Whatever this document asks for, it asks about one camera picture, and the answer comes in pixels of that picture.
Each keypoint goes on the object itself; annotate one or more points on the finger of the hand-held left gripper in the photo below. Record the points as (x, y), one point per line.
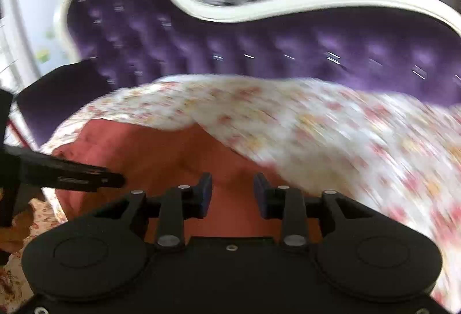
(79, 175)

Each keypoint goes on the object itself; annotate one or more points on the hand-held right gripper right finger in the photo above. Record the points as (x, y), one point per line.
(260, 195)

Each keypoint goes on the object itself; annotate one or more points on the purple tufted sofa white frame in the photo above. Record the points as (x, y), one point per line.
(252, 36)

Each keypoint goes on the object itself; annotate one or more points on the terracotta red pants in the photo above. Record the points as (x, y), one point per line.
(155, 162)

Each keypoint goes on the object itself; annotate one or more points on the floral printed blanket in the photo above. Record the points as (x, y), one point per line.
(324, 133)

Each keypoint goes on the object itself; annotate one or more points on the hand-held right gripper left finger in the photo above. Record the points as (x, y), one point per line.
(206, 193)

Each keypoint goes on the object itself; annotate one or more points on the green wall sticker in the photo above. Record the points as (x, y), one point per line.
(44, 54)

